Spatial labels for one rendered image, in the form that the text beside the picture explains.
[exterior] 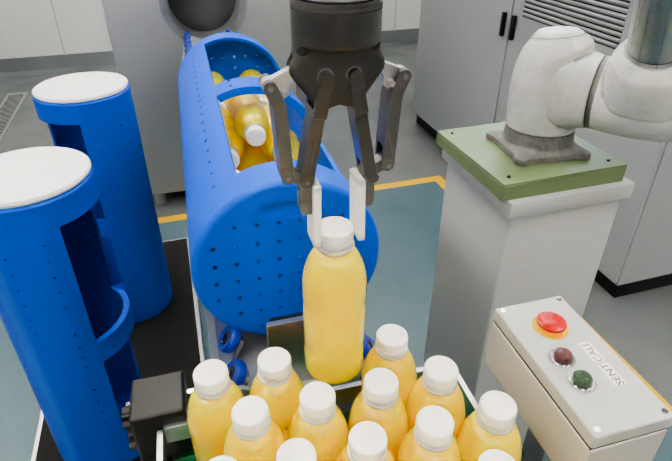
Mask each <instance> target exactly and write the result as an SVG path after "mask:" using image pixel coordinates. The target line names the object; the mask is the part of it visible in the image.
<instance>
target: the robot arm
mask: <svg viewBox="0 0 672 461"><path fill-rule="evenodd" d="M382 10H383V0H290V22H291V53H290V56H289V58H288V60H287V63H286V67H285V68H283V69H281V70H279V71H278V72H276V73H274V74H272V75H269V74H267V73H264V74H262V75H261V76H260V77H259V84H260V86H261V87H262V89H263V91H264V93H265V95H266V97H267V99H268V102H269V110H270V118H271V126H272V134H273V142H274V149H275V157H276V165H277V170H278V173H279V175H280V178H281V180H282V182H283V183H284V184H285V185H290V184H296V185H297V204H298V207H299V209H300V211H301V213H302V215H307V228H308V235H309V237H310V239H311V242H312V244H313V246H314V247H315V248H320V247H321V199H322V187H321V185H320V183H319V182H318V180H317V178H316V176H315V173H316V167H317V161H318V156H319V150H320V145H321V139H322V133H323V128H324V122H325V120H326V119H327V116H328V110H329V108H332V107H335V106H338V105H343V106H346V107H347V112H348V117H349V123H350V128H351V134H352V140H353V145H354V151H355V157H356V162H357V166H358V169H357V168H356V167H355V168H351V169H350V221H351V222H352V224H353V226H354V234H355V236H356V238H357V240H359V241H362V240H364V239H365V206H368V205H372V204H373V202H374V183H375V182H377V181H378V179H379V175H378V173H380V172H382V171H384V170H385V171H390V170H392V169H393V167H394V163H395V155H396V147H397V139H398V131H399V123H400V115H401V107H402V99H403V95H404V93H405V90H406V88H407V86H408V84H409V82H410V80H411V77H412V74H411V72H410V71H409V70H408V69H406V68H405V67H404V66H402V65H401V64H400V63H398V62H394V63H390V62H388V61H385V58H384V56H383V54H382V51H381V47H380V43H381V33H382ZM594 48H595V42H594V40H593V39H592V38H591V37H590V35H589V34H588V33H586V32H584V31H583V30H581V29H580V28H577V27H572V26H553V27H545V28H541V29H539V30H537V31H536V32H535V33H534V34H533V36H532V37H531V38H530V39H529V41H528V42H527V43H526V44H525V46H524V47H523V49H522V51H521V53H520V54H519V57H518V59H517V61H516V64H515V67H514V70H513V74H512V78H511V83H510V88H509V95H508V102H507V117H506V123H505V127H504V130H490V131H487V133H486V139H488V140H490V141H492V142H494V143H495V144H496V145H497V146H498V147H499V148H500V149H502V150H503V151H504V152H505V153H506V154H507V155H508V156H509V157H511V158H512V159H513V161H514V164H515V165H517V166H522V167H526V166H530V165H533V164H541V163H551V162H561V161H571V160H589V159H590V157H591V152H590V151H589V150H587V149H585V148H583V147H581V146H579V145H578V144H577V143H576V142H575V141H574V135H575V129H576V128H589V129H593V130H597V131H600V132H603V133H607V134H611V135H616V136H621V137H626V138H631V139H637V140H644V141H652V142H672V0H634V6H633V12H632V18H631V24H630V30H629V36H628V39H626V40H625V41H624V42H622V43H621V44H620V45H619V46H618V47H617V48H616V49H615V50H614V52H613V54H612V56H606V55H604V54H602V53H600V52H597V51H594ZM380 74H381V76H380V82H381V83H382V87H381V93H380V103H379V112H378V122H377V132H376V142H375V152H374V153H373V146H372V140H371V133H370V127H369V121H368V112H369V111H368V104H367V98H366V93H367V92H368V91H369V89H370V88H371V86H372V85H373V83H374V82H375V81H376V79H377V78H378V76H379V75H380ZM293 80H294V82H295V83H296V84H297V85H298V86H299V88H300V89H301V90H302V91H303V93H304V94H305V95H306V98H305V115H304V121H303V127H302V134H301V140H300V146H299V153H298V159H297V165H296V166H293V157H292V148H291V139H290V130H289V121H288V112H287V107H286V103H285V101H284V99H285V98H286V97H288V95H289V92H290V91H289V84H290V83H291V81H293Z"/></svg>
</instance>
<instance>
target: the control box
mask: <svg viewBox="0 0 672 461"><path fill-rule="evenodd" d="M545 311H550V312H554V313H557V314H559V315H561V316H562V317H563V318H564V319H565V320H566V322H567V328H566V330H565V331H563V332H561V333H551V332H548V331H546V330H544V329H542V328H541V327H540V326H539V325H538V324H537V321H536V319H537V315H538V314H539V313H541V312H545ZM493 319H494V322H493V324H492V329H491V333H490V338H489V343H488V348H487V353H486V358H485V363H486V364H487V366H488V367H489V369H490V370H491V372H492V373H493V374H494V376H495V377H496V379H497V380H498V382H499V383H500V385H501V386H502V388H503V389H504V391H505V392H506V394H508V395H509V396H510V397H512V399H513V400H514V401H515V403H516V405H517V410H518V412H519V413H520V415H521V416H522V418H523V419H524V421H525V422H526V424H527V425H528V427H529V428H530V430H531V431H532V433H533V434H534V436H535V437H536V439H537V440H538V442H539V443H540V445H541V446H542V448H543V449H544V451H545V452H546V454H547V455H548V457H549V458H550V460H551V461H652V460H653V458H654V456H655V454H656V452H657V450H658V448H659V446H660V444H661V442H662V440H663V438H664V436H665V434H666V432H667V429H668V427H670V426H671V424H672V412H671V411H670V410H669V409H668V408H667V407H666V406H665V405H664V404H663V403H662V402H661V401H660V399H659V398H658V397H657V396H656V395H655V394H654V393H653V392H652V391H651V390H650V389H649V388H648V387H647V386H646V385H645V384H644V383H643V382H642V381H641V380H640V379H639V378H638V377H637V375H636V374H635V373H634V372H633V371H632V370H631V369H630V368H629V367H628V366H627V365H626V364H625V363H624V362H623V361H622V360H621V359H620V358H619V357H618V356H617V355H616V354H615V353H614V351H613V350H612V349H611V348H610V347H609V346H608V345H607V344H606V343H605V342H604V341H603V340H602V339H601V338H600V337H599V336H598V335H597V334H596V333H595V332H594V331H593V330H592V328H591V327H590V326H589V325H588V324H587V323H586V322H585V321H584V320H583V319H582V318H581V317H580V316H579V315H578V314H577V313H576V312H575V311H574V310H573V309H572V308H571V307H570V306H569V304H568V303H567V302H566V301H565V300H564V299H563V298H562V297H561V296H557V297H552V298H547V299H542V300H537V301H532V302H527V303H522V304H517V305H512V306H507V307H502V308H497V309H495V313H494V317H493ZM586 342H587V343H588V344H589V345H586V344H587V343H586ZM582 345H586V346H582ZM590 346H591V347H592V348H593V349H594V351H593V352H594V353H595V354H598V355H599V356H600V357H601V358H602V361H596V360H601V358H600V357H599V356H598V355H595V354H594V353H593V352H592V354H589V353H590V352H591V351H592V350H593V349H590V348H591V347H590ZM558 347H564V348H567V349H569V350H570V351H571V352H572V354H573V361H572V363H570V364H561V363H559V362H557V361H556V360H555V359H554V357H553V352H554V350H555V349H556V348H558ZM586 349H590V350H586ZM593 357H594V358H595V359H596V360H595V359H594V358H593ZM599 364H600V365H601V366H606V365H608V366H606V367H603V368H604V369H603V368H602V367H601V366H600V365H599ZM578 369H581V370H585V371H587V372H589V373H590V374H591V375H592V377H593V384H592V386H591V387H589V388H582V387H580V386H578V385H576V384H575V383H574V382H573V381H572V374H573V372H574V371H575V370H578ZM608 369H612V371H611V375H612V374H616V375H612V376H609V374H610V370H608ZM605 370H608V371H605ZM617 375H618V377H619V378H620V379H618V377H617ZM614 376H615V377H616V378H617V379H618V380H613V379H615V377H614ZM611 377H612V378H613V379H612V378H611ZM620 380H621V382H620V385H618V384H619V381H620ZM622 381H623V382H624V384H623V382H622ZM616 382H617V384H616Z"/></svg>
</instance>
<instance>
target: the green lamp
mask: <svg viewBox="0 0 672 461"><path fill-rule="evenodd" d="M572 381H573V382H574V383H575V384H576V385H578V386H580V387H582V388H589V387H591V386H592V384H593V377H592V375H591V374H590V373H589V372H587V371H585V370H581V369H578V370H575V371H574V372H573V374H572Z"/></svg>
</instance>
